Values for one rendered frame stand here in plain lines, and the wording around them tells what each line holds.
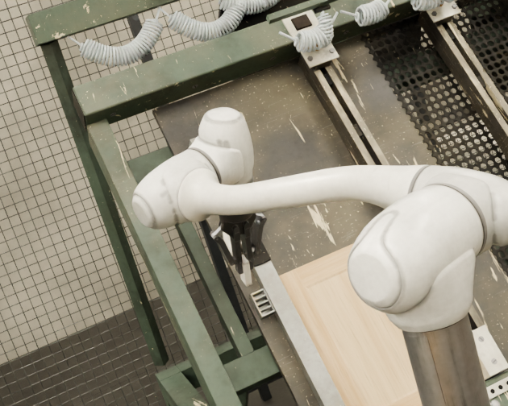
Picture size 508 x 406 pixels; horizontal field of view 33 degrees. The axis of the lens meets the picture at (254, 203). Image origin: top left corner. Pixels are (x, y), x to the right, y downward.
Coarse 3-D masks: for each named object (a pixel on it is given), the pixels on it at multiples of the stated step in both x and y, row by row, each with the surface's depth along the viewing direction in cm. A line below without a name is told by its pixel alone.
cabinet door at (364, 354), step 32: (288, 288) 230; (320, 288) 231; (352, 288) 232; (320, 320) 227; (352, 320) 228; (384, 320) 229; (320, 352) 224; (352, 352) 225; (384, 352) 226; (352, 384) 221; (384, 384) 222; (416, 384) 223
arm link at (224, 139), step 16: (208, 112) 168; (224, 112) 166; (208, 128) 165; (224, 128) 164; (240, 128) 166; (192, 144) 168; (208, 144) 166; (224, 144) 165; (240, 144) 166; (224, 160) 165; (240, 160) 167; (224, 176) 166; (240, 176) 170
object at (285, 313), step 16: (256, 272) 229; (272, 272) 229; (272, 288) 227; (272, 304) 226; (288, 304) 226; (288, 320) 224; (288, 336) 223; (304, 336) 223; (304, 352) 221; (304, 368) 220; (320, 368) 220; (320, 384) 218; (320, 400) 218; (336, 400) 217
